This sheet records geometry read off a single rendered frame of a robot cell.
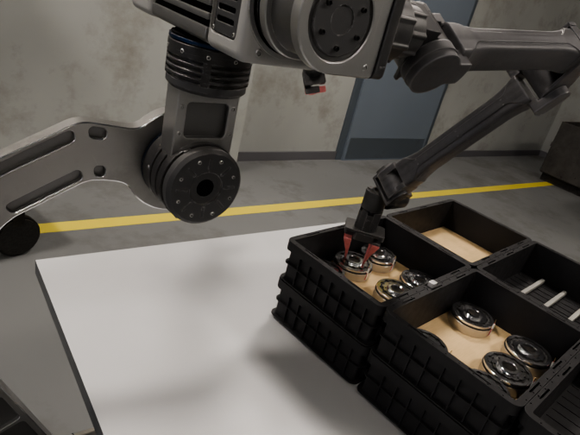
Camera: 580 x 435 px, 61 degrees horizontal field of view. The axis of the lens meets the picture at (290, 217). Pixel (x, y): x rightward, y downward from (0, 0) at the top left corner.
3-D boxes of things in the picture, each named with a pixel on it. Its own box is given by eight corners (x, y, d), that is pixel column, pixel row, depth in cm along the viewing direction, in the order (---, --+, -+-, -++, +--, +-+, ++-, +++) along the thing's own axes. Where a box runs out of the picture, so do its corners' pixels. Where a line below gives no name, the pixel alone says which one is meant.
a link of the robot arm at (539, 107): (534, 44, 93) (565, 89, 90) (545, 52, 98) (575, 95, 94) (369, 170, 119) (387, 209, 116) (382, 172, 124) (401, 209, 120)
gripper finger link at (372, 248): (346, 251, 134) (356, 221, 130) (371, 259, 134) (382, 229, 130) (343, 263, 128) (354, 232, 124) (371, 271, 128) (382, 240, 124)
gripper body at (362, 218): (344, 223, 131) (353, 198, 128) (382, 234, 130) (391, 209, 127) (343, 233, 125) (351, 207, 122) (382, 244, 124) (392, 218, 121)
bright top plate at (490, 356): (515, 394, 98) (516, 391, 98) (474, 360, 105) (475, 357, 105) (540, 379, 104) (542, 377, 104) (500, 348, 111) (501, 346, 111)
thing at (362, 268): (351, 275, 125) (352, 274, 125) (327, 255, 132) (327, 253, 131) (379, 269, 131) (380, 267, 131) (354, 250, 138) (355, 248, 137)
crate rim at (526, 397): (514, 419, 84) (520, 409, 83) (378, 318, 102) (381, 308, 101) (588, 344, 111) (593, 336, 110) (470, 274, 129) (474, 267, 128)
